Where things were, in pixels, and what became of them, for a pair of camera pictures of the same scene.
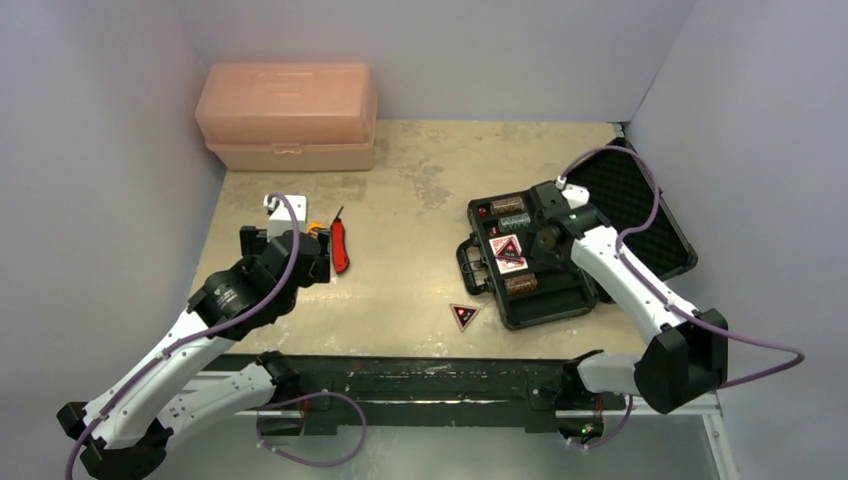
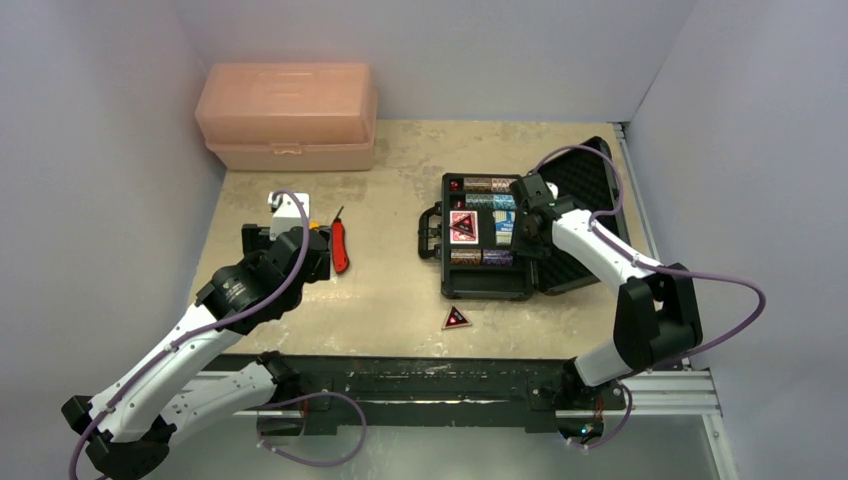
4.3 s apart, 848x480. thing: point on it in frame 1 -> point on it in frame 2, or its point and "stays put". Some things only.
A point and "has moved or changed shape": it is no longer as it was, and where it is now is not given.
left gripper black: [254, 241] stays put
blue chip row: [514, 222] -> [490, 201]
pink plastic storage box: [288, 116] stays put
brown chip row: [507, 205] -> [488, 184]
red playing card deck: [508, 254] -> [458, 238]
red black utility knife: [341, 257] stays put
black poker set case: [496, 258] has moved or changed shape
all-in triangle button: [463, 314] has moved or changed shape
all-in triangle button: [510, 251] -> [465, 225]
